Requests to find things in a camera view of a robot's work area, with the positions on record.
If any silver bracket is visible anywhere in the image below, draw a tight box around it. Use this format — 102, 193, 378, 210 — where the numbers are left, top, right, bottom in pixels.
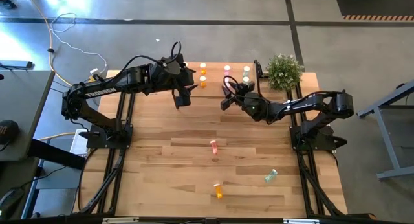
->
283, 218, 320, 224
102, 217, 140, 224

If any blue metal leg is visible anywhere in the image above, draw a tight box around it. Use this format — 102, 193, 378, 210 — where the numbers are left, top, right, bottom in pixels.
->
21, 175, 41, 220

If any white box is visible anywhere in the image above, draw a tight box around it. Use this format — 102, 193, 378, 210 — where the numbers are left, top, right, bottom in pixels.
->
69, 129, 90, 157

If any white cable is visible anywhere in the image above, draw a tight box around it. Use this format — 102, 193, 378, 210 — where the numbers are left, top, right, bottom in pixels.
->
50, 12, 109, 74

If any black computer mouse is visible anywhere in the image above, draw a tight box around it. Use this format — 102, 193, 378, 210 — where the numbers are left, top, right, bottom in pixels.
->
0, 187, 26, 218

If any wooden shelf black metal frame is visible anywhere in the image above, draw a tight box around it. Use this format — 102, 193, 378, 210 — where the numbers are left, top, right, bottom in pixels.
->
171, 59, 263, 111

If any yellow cable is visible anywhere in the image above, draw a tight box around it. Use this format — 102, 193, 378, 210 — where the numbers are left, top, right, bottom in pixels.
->
37, 131, 78, 141
24, 0, 100, 89

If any dark flat device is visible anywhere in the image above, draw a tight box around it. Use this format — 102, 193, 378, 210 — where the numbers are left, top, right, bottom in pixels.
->
0, 59, 34, 71

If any grey desk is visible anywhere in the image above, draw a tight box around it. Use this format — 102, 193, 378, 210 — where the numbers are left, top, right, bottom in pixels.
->
0, 69, 56, 162

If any black bar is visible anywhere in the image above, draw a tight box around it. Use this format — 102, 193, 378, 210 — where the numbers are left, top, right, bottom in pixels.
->
27, 138, 87, 171

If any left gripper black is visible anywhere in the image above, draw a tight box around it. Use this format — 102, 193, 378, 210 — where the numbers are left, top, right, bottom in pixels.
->
169, 59, 199, 109

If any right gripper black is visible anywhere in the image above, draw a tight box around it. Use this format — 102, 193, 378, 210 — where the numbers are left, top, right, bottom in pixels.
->
221, 82, 259, 111

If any black aluminium rig frame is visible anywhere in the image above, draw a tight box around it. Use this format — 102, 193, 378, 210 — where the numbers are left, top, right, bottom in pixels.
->
72, 71, 378, 224

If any grey metal table frame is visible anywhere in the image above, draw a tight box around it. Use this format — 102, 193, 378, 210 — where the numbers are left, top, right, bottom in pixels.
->
355, 82, 414, 181

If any potted green plant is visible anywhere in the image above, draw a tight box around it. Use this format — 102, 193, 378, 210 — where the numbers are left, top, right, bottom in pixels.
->
265, 53, 305, 91

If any black mat hazard stripe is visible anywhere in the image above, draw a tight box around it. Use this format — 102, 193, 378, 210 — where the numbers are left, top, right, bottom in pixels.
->
334, 0, 414, 21

